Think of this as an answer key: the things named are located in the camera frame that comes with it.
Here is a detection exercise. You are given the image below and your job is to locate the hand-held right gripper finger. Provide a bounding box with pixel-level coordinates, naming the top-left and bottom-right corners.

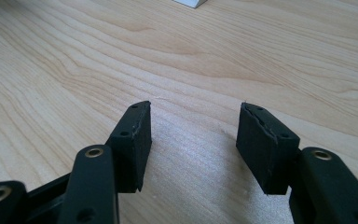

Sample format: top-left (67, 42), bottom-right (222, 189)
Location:
top-left (235, 101), bottom-right (302, 196)

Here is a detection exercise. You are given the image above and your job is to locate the translucent grey expandable book rack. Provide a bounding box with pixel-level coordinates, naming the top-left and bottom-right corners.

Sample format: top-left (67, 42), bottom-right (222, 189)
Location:
top-left (172, 0), bottom-right (209, 9)

